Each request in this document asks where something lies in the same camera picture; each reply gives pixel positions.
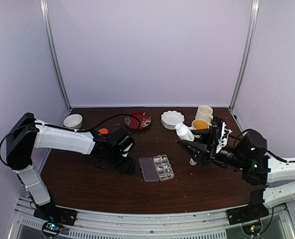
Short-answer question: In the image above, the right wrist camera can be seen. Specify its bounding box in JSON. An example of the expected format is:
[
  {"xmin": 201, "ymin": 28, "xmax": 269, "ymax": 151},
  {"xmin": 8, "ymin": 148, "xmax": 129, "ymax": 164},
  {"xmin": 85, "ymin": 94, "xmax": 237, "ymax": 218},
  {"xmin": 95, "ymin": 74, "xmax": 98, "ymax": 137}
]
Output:
[{"xmin": 211, "ymin": 117, "xmax": 233, "ymax": 153}]

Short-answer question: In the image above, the cream ribbed mug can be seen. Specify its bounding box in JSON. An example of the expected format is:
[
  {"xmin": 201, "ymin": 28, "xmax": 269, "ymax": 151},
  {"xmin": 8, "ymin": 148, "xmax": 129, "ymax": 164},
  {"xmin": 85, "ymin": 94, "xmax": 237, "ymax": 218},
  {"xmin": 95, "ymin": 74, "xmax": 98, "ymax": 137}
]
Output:
[{"xmin": 195, "ymin": 105, "xmax": 213, "ymax": 123}]

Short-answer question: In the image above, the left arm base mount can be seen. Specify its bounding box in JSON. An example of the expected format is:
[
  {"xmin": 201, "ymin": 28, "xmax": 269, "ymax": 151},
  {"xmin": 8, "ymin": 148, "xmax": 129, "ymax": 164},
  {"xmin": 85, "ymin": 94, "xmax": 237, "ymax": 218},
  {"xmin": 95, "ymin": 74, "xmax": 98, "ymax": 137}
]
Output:
[{"xmin": 33, "ymin": 207, "xmax": 77, "ymax": 238}]

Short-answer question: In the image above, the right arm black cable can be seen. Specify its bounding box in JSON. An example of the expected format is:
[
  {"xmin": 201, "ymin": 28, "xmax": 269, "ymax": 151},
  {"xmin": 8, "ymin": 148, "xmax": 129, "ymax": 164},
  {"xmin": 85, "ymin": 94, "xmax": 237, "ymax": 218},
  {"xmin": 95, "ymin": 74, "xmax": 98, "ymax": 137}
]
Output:
[{"xmin": 233, "ymin": 129, "xmax": 295, "ymax": 164}]

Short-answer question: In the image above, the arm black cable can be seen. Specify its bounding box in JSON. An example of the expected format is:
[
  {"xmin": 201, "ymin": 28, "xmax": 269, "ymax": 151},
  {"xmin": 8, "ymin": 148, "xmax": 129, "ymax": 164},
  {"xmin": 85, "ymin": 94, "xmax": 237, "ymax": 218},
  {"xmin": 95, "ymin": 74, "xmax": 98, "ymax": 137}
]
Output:
[
  {"xmin": 233, "ymin": 129, "xmax": 295, "ymax": 164},
  {"xmin": 0, "ymin": 113, "xmax": 141, "ymax": 167}
]

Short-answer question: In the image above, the left aluminium frame post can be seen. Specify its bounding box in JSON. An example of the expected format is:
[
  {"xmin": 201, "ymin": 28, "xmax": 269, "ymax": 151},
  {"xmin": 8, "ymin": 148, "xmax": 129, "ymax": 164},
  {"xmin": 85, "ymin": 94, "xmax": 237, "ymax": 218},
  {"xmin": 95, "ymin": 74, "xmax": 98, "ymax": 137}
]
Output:
[{"xmin": 40, "ymin": 0, "xmax": 72, "ymax": 112}]

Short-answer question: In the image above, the right aluminium frame post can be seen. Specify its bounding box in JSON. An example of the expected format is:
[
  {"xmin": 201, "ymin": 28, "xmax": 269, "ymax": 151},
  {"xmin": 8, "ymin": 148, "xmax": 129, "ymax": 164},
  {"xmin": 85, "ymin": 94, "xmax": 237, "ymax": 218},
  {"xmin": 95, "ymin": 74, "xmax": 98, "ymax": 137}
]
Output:
[{"xmin": 229, "ymin": 0, "xmax": 260, "ymax": 112}]

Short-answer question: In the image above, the small white pill bottle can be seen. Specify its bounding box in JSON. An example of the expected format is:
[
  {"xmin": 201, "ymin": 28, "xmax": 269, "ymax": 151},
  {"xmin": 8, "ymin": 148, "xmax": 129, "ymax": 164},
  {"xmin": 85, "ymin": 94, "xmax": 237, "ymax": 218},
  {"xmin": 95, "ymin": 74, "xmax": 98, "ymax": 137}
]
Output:
[{"xmin": 189, "ymin": 158, "xmax": 197, "ymax": 166}]

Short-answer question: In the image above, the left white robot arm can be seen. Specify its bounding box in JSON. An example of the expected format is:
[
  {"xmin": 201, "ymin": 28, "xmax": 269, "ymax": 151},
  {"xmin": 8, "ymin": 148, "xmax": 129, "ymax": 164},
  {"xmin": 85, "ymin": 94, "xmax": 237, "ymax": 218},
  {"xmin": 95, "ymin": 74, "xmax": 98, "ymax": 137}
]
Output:
[{"xmin": 0, "ymin": 113, "xmax": 136, "ymax": 221}]

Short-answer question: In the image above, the aluminium frame post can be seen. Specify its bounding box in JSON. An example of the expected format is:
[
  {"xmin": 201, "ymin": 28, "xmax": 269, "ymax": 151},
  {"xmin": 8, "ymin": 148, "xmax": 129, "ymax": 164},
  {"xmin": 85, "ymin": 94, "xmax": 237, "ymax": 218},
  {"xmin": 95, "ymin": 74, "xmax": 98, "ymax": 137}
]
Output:
[
  {"xmin": 229, "ymin": 0, "xmax": 260, "ymax": 112},
  {"xmin": 40, "ymin": 0, "xmax": 72, "ymax": 112}
]

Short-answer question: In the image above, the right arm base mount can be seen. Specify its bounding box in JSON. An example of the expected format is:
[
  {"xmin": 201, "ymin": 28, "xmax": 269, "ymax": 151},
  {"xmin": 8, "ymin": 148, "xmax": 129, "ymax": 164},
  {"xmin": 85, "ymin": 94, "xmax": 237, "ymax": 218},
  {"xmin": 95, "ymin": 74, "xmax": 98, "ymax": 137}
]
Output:
[{"xmin": 226, "ymin": 205, "xmax": 270, "ymax": 237}]

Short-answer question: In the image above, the orange capped pill bottle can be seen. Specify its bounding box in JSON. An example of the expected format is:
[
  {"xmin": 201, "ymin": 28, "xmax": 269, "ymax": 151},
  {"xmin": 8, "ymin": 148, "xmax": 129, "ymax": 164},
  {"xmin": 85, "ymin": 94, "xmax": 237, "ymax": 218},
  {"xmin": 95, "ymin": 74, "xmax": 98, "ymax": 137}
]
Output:
[{"xmin": 98, "ymin": 128, "xmax": 109, "ymax": 135}]

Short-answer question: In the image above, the white patterned rice bowl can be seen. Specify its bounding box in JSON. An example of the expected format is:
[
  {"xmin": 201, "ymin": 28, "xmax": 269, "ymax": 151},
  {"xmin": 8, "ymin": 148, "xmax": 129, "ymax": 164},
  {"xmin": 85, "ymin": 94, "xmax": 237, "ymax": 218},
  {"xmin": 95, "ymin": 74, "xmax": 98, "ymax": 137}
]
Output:
[{"xmin": 63, "ymin": 114, "xmax": 83, "ymax": 129}]

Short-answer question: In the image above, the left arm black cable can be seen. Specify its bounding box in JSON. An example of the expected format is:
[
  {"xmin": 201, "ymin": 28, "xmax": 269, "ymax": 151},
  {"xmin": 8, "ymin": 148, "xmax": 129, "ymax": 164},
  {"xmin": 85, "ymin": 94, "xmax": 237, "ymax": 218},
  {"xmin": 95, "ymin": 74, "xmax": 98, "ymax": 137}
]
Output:
[{"xmin": 0, "ymin": 113, "xmax": 141, "ymax": 167}]

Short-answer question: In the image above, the front aluminium rail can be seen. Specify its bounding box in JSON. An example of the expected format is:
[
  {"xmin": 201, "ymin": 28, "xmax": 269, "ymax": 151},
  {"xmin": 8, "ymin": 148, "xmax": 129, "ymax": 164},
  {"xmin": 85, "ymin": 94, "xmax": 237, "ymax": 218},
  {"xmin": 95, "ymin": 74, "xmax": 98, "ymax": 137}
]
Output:
[{"xmin": 5, "ymin": 197, "xmax": 295, "ymax": 239}]

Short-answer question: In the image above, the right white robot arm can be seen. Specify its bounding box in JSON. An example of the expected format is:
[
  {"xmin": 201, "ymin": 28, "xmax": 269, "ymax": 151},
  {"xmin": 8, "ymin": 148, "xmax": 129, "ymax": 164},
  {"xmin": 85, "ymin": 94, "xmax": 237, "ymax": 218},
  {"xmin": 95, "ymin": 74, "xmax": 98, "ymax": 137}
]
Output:
[{"xmin": 177, "ymin": 118, "xmax": 295, "ymax": 220}]

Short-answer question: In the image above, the clear plastic pill organizer box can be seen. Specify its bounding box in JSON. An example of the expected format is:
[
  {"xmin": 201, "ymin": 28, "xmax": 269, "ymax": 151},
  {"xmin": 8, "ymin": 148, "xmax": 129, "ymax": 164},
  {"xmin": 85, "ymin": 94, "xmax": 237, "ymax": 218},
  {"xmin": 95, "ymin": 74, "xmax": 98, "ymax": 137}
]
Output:
[{"xmin": 139, "ymin": 154, "xmax": 174, "ymax": 182}]

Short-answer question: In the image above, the yellow interior patterned mug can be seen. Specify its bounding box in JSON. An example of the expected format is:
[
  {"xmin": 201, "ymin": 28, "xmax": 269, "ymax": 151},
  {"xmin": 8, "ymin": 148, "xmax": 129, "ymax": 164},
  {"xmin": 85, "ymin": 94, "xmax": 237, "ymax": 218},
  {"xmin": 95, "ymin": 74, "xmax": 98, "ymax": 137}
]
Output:
[{"xmin": 191, "ymin": 119, "xmax": 210, "ymax": 131}]

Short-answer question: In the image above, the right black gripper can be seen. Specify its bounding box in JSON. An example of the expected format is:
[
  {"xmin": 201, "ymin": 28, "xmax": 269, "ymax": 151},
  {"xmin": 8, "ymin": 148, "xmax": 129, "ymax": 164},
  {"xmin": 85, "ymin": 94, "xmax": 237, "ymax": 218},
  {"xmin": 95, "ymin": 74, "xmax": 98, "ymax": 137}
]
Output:
[{"xmin": 177, "ymin": 129, "xmax": 248, "ymax": 172}]

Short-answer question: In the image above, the red floral plate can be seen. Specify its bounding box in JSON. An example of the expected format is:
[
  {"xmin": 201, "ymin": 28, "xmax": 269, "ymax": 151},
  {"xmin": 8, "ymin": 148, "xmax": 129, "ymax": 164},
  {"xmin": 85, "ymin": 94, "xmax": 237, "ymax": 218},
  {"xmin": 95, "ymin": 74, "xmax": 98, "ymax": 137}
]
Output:
[{"xmin": 124, "ymin": 112, "xmax": 151, "ymax": 129}]

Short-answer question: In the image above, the white scalloped bowl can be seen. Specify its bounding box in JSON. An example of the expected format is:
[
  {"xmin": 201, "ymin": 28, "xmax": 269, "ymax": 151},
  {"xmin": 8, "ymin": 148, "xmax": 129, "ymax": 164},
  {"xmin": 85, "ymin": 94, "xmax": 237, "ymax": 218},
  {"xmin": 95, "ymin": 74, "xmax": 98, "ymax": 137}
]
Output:
[{"xmin": 160, "ymin": 111, "xmax": 185, "ymax": 130}]

